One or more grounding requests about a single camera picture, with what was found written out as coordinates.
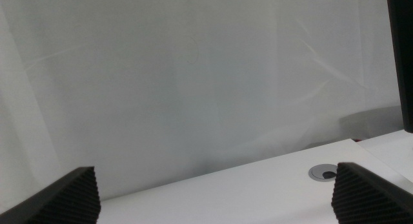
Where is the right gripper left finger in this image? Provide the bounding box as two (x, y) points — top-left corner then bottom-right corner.
(0, 166), (102, 224)

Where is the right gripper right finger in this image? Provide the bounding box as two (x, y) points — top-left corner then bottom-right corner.
(331, 162), (413, 224)

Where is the black upright panel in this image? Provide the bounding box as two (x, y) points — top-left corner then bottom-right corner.
(385, 0), (413, 134)

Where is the white curtain backdrop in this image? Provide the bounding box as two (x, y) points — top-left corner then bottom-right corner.
(0, 0), (404, 215)

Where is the round grey cable grommet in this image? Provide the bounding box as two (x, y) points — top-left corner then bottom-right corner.
(308, 163), (339, 183)

